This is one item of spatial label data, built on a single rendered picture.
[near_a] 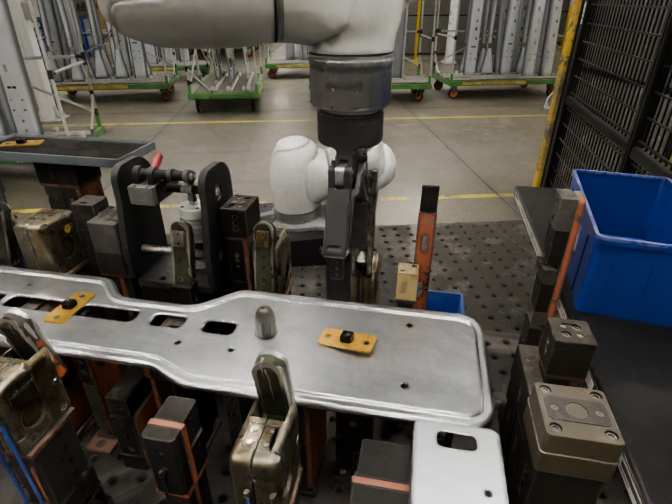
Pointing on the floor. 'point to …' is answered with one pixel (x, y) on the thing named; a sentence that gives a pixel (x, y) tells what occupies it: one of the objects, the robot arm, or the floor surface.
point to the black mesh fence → (659, 71)
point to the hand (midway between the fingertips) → (348, 263)
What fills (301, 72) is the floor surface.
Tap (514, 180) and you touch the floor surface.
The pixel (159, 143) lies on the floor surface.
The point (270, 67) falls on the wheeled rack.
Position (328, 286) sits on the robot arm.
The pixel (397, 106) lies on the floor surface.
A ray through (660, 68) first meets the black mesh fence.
